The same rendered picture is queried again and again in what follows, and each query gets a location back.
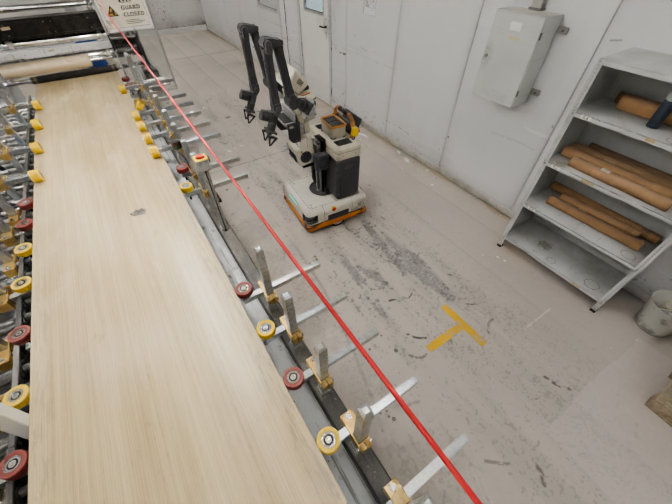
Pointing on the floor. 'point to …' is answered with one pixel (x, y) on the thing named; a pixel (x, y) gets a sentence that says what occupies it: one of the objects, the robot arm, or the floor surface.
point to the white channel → (14, 421)
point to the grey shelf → (596, 91)
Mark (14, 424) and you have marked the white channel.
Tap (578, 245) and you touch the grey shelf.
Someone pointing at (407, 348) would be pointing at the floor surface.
